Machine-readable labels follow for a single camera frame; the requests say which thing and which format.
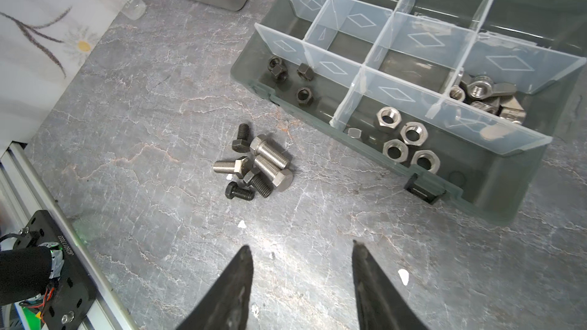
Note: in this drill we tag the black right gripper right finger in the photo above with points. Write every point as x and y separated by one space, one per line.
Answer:
379 304

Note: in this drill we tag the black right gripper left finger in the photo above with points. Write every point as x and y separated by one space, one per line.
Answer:
226 304

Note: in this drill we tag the silver hex nut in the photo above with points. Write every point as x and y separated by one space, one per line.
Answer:
396 150
354 133
388 118
414 134
426 159

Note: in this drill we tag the silver wing nut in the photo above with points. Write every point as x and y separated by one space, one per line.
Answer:
458 90
483 87
505 107

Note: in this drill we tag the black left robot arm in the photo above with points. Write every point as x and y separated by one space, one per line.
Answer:
25 273

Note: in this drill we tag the green compartment organizer box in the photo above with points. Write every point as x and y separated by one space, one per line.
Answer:
406 54

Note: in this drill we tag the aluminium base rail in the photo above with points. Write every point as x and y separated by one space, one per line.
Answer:
78 295

